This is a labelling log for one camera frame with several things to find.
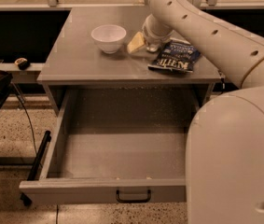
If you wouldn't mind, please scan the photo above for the black drawer handle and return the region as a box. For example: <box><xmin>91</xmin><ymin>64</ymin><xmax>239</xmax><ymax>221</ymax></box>
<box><xmin>116</xmin><ymin>189</ymin><xmax>151</xmax><ymax>203</ymax></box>

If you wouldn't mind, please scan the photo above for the white ceramic bowl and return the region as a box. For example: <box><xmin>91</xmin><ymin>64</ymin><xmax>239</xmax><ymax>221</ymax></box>
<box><xmin>91</xmin><ymin>24</ymin><xmax>127</xmax><ymax>54</ymax></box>

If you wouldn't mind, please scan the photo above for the open grey top drawer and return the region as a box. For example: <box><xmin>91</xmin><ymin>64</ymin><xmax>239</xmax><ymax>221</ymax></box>
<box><xmin>20</xmin><ymin>87</ymin><xmax>197</xmax><ymax>204</ymax></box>

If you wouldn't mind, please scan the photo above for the grey drawer cabinet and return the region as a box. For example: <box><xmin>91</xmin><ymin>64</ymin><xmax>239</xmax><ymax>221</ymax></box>
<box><xmin>37</xmin><ymin>6</ymin><xmax>220</xmax><ymax>111</ymax></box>

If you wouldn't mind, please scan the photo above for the blue kettle chips bag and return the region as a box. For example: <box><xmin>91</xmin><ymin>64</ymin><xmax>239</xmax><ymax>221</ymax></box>
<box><xmin>148</xmin><ymin>39</ymin><xmax>201</xmax><ymax>73</ymax></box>

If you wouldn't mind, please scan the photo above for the black yellow tape measure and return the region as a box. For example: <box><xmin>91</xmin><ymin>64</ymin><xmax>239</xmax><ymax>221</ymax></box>
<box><xmin>14</xmin><ymin>58</ymin><xmax>30</xmax><ymax>70</ymax></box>

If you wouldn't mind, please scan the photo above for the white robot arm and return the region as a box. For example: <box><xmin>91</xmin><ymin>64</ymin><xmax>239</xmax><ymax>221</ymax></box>
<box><xmin>142</xmin><ymin>0</ymin><xmax>264</xmax><ymax>224</ymax></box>

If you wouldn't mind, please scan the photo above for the black floor bar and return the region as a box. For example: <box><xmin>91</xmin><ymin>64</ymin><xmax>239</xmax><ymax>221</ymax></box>
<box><xmin>21</xmin><ymin>131</ymin><xmax>51</xmax><ymax>206</ymax></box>

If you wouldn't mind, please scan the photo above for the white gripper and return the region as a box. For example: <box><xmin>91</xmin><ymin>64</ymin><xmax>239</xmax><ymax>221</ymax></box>
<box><xmin>127</xmin><ymin>14</ymin><xmax>173</xmax><ymax>54</ymax></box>

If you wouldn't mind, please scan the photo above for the green soda can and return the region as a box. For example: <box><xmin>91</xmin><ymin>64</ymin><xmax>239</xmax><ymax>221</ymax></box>
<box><xmin>146</xmin><ymin>44</ymin><xmax>160</xmax><ymax>53</ymax></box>

